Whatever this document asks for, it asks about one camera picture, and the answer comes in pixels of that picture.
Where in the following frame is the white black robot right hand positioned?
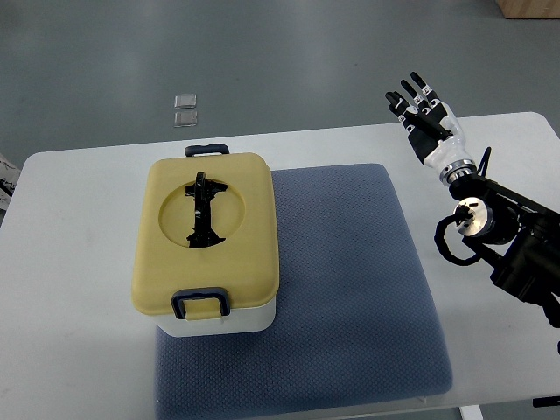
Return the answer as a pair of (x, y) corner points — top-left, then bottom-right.
(385, 72), (477, 186)

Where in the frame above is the yellow box lid black handle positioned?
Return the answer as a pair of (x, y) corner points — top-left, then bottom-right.
(131, 152), (279, 321)

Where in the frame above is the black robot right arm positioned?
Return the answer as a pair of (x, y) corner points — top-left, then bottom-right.
(434, 148), (559, 328)

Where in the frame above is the wooden box corner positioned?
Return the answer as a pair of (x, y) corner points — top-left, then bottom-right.
(496, 0), (559, 19)

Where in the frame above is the white storage box base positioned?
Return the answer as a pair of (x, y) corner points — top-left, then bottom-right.
(150, 298), (277, 338)

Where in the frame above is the blue grey fabric mat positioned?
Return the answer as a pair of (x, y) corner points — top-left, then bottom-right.
(155, 164), (452, 419)

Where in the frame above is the lower clear floor plate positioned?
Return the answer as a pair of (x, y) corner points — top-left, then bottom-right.
(173, 109), (198, 128)

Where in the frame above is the clear floor plate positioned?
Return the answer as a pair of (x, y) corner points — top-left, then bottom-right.
(173, 109), (198, 128)
(174, 93), (197, 109)

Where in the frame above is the upper clear floor plate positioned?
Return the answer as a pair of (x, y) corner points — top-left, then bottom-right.
(174, 93), (197, 109)

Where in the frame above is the white table leg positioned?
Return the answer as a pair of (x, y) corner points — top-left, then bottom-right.
(458, 405), (484, 420)

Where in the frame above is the black object bottom right edge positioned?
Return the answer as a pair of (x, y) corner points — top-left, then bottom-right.
(532, 395), (560, 408)

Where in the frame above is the calligraphy printed cloth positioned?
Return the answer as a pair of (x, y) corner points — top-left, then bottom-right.
(0, 155), (21, 211)

